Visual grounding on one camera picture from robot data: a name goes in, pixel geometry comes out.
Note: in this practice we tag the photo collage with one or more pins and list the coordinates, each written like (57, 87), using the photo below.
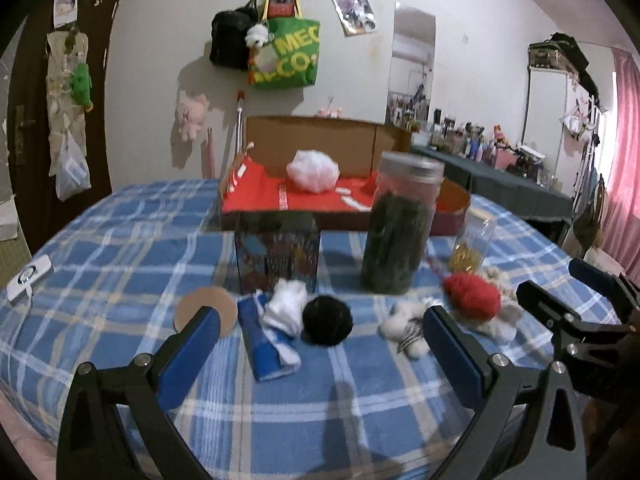
(354, 14)

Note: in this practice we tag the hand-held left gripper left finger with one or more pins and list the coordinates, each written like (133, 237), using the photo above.
(192, 355)

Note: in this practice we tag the pink stick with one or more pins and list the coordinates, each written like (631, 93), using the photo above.
(212, 155)

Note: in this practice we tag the blue plaid bedsheet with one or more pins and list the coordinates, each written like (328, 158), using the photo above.
(135, 260)

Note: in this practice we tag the clear jar with green contents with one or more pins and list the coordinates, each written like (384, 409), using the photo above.
(395, 240)

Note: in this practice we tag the beige hanging organizer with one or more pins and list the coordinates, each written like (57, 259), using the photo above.
(59, 90)

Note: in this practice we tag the white mesh bath puff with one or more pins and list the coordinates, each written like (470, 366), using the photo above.
(312, 170)

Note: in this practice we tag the green plush toy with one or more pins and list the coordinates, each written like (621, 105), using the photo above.
(81, 85)

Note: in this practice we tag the dark covered table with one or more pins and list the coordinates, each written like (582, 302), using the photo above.
(500, 190)

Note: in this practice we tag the pink plush toy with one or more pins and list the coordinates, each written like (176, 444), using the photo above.
(191, 112)

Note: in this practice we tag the cardboard box with red lining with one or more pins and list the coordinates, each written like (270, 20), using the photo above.
(260, 195)

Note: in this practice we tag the white plush dog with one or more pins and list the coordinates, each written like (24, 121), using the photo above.
(257, 36)

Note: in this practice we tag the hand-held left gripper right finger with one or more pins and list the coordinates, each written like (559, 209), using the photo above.
(452, 350)

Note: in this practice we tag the pink curtain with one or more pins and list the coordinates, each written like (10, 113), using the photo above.
(625, 160)

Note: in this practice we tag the dark wooden door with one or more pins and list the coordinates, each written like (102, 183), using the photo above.
(30, 160)

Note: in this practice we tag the black yarn ball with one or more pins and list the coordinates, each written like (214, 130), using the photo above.
(327, 321)

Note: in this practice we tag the small pink figurine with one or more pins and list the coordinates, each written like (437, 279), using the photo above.
(330, 111)

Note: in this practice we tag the red yarn ball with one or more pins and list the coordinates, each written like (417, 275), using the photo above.
(472, 297)

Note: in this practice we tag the clear plastic bag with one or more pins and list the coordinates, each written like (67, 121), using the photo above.
(72, 175)

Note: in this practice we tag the white door poster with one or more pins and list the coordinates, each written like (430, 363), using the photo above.
(66, 4)

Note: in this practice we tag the small white plush toy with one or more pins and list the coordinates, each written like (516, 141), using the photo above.
(400, 327)

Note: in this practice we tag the green tote bag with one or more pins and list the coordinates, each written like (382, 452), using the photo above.
(290, 60)

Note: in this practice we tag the small jar with yellow contents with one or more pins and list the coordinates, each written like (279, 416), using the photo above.
(470, 255)

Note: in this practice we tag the blue and white sock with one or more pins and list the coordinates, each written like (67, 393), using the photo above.
(265, 345)

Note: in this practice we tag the colourful printed square box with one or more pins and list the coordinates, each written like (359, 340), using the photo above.
(277, 255)

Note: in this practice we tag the cream fluffy cloth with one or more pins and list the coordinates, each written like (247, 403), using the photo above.
(505, 322)

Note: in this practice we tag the white flat device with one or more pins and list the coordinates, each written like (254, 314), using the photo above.
(30, 276)

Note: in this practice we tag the row of bottles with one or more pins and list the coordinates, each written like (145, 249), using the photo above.
(470, 142)

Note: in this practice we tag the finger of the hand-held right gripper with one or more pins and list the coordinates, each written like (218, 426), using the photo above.
(542, 302)
(592, 274)

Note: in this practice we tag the black hanging bag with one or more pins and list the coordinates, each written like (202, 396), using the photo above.
(227, 40)

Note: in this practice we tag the beige round pad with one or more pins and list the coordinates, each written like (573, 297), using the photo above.
(200, 302)

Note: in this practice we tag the wall mirror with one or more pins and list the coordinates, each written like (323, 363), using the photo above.
(410, 65)

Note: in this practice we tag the black bag on rack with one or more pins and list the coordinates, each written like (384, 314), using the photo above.
(570, 50)

